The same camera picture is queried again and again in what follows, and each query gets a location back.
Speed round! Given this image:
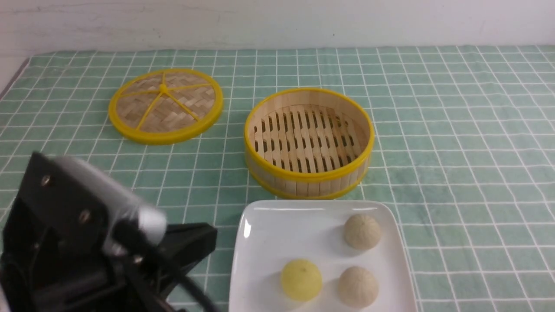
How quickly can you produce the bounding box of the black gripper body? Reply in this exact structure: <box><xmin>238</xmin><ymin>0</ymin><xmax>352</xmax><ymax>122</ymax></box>
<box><xmin>1</xmin><ymin>152</ymin><xmax>218</xmax><ymax>312</ymax></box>

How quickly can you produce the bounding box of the yellow steamed bun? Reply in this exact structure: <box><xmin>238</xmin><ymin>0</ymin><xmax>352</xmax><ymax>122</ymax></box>
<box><xmin>280</xmin><ymin>258</ymin><xmax>323</xmax><ymax>302</ymax></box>

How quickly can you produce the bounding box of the white steamed bun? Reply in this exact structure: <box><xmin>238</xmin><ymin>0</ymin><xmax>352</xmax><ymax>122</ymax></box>
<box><xmin>337</xmin><ymin>266</ymin><xmax>380</xmax><ymax>309</ymax></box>
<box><xmin>343</xmin><ymin>214</ymin><xmax>382</xmax><ymax>250</ymax></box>

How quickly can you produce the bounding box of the white square plate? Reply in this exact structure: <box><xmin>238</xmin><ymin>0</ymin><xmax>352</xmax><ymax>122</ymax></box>
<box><xmin>229</xmin><ymin>200</ymin><xmax>418</xmax><ymax>312</ymax></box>

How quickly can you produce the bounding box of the yellow bamboo steamer lid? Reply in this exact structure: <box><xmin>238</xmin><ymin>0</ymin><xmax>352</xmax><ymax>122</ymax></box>
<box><xmin>108</xmin><ymin>68</ymin><xmax>223</xmax><ymax>145</ymax></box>

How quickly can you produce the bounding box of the yellow bamboo steamer basket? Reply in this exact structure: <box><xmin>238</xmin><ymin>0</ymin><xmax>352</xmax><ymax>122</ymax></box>
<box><xmin>244</xmin><ymin>88</ymin><xmax>376</xmax><ymax>199</ymax></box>

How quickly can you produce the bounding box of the green checkered tablecloth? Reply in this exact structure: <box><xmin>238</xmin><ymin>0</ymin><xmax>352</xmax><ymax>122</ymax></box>
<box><xmin>0</xmin><ymin>46</ymin><xmax>555</xmax><ymax>312</ymax></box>

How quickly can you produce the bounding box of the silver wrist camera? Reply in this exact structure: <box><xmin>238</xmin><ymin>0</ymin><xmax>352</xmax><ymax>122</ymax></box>
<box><xmin>53</xmin><ymin>156</ymin><xmax>168</xmax><ymax>256</ymax></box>

